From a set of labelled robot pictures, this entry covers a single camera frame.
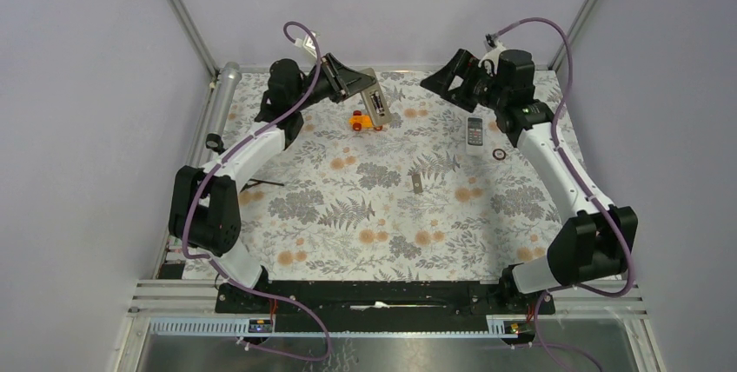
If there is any floral patterned table mat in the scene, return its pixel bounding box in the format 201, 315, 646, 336
238, 72, 562, 281

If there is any black mini tripod stand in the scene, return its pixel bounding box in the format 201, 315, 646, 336
242, 179, 284, 190

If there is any grey battery cover strip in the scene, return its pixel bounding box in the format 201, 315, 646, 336
411, 173, 423, 194

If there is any white slotted cable duct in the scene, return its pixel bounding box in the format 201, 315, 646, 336
148, 316, 536, 341

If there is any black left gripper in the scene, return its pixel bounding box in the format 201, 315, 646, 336
292, 53, 375, 112

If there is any black batteries pair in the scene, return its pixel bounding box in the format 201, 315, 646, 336
370, 90, 385, 116

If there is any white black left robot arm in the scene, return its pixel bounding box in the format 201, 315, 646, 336
169, 53, 376, 312

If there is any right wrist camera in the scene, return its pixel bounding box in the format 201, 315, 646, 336
482, 34, 508, 69

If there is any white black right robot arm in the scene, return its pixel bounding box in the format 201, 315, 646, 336
421, 50, 638, 313

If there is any orange toy car chassis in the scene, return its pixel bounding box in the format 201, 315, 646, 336
349, 110, 383, 131

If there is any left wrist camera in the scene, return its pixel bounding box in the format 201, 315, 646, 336
294, 37, 319, 63

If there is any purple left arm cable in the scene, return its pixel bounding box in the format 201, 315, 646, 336
180, 21, 334, 363

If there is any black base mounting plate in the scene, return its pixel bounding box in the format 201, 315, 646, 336
215, 274, 555, 334

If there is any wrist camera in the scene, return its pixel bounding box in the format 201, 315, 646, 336
294, 37, 319, 63
482, 34, 508, 69

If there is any grey remote control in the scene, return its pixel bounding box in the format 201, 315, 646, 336
360, 68, 392, 130

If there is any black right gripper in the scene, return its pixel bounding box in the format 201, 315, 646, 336
419, 50, 507, 115

